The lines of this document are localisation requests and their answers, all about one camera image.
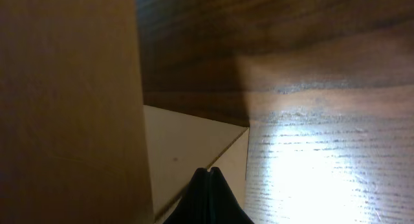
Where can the brown cardboard box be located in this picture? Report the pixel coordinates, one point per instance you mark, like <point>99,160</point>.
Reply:
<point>73,142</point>

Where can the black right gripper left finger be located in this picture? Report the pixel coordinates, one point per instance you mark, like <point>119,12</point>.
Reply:
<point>193,206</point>

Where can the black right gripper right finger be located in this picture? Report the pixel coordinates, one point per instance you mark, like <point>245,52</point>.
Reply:
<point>224,208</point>

